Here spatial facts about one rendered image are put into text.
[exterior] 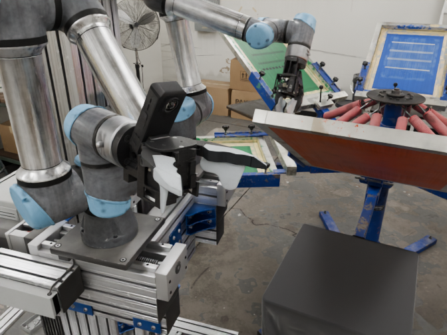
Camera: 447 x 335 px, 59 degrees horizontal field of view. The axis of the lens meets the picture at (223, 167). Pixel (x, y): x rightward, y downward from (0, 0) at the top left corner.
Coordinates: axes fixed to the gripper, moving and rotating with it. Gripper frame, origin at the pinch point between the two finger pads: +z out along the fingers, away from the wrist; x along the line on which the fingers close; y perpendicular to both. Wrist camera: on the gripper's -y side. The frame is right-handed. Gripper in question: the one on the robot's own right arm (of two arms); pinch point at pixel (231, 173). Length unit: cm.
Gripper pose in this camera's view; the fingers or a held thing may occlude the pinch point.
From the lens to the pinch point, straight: 47.4
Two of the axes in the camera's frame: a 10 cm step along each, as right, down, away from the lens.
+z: 7.3, 3.0, -6.2
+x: -6.8, 1.9, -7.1
